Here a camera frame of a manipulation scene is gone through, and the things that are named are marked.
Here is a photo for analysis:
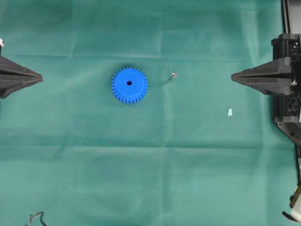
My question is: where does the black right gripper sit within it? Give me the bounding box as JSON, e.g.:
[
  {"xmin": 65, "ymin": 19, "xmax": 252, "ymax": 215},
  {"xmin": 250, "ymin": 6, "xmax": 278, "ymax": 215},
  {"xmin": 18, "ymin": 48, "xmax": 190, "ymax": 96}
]
[{"xmin": 231, "ymin": 33, "xmax": 301, "ymax": 122}]

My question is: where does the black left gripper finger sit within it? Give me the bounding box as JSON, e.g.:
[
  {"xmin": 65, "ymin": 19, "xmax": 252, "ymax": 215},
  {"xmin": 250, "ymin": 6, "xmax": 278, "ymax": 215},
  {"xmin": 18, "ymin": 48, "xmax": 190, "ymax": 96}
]
[
  {"xmin": 0, "ymin": 74, "xmax": 43, "ymax": 98},
  {"xmin": 0, "ymin": 56, "xmax": 43, "ymax": 79}
]

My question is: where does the small metal shaft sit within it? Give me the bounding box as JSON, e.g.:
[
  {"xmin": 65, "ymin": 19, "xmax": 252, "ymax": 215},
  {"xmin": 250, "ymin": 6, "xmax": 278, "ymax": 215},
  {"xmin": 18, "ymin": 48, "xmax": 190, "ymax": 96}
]
[{"xmin": 168, "ymin": 73, "xmax": 177, "ymax": 82}]

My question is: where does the blue plastic gear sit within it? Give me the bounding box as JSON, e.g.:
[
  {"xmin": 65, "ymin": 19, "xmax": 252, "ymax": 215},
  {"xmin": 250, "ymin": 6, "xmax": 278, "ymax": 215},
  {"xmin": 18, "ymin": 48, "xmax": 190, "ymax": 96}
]
[{"xmin": 111, "ymin": 67, "xmax": 148, "ymax": 105}]

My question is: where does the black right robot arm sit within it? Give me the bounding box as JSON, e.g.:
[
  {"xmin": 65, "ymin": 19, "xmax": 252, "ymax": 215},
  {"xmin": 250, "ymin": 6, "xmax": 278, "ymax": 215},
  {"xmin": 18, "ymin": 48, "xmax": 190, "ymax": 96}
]
[{"xmin": 231, "ymin": 0, "xmax": 301, "ymax": 176}]

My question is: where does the green table cloth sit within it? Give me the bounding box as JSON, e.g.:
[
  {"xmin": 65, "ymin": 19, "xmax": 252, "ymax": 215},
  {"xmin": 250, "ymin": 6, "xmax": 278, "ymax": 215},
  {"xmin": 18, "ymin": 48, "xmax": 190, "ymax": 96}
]
[{"xmin": 0, "ymin": 0, "xmax": 297, "ymax": 226}]

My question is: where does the black cable bottom left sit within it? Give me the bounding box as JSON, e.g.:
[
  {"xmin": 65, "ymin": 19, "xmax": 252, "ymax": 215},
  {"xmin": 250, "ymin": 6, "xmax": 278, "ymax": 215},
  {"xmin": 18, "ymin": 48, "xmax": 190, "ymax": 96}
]
[{"xmin": 23, "ymin": 211, "xmax": 48, "ymax": 226}]

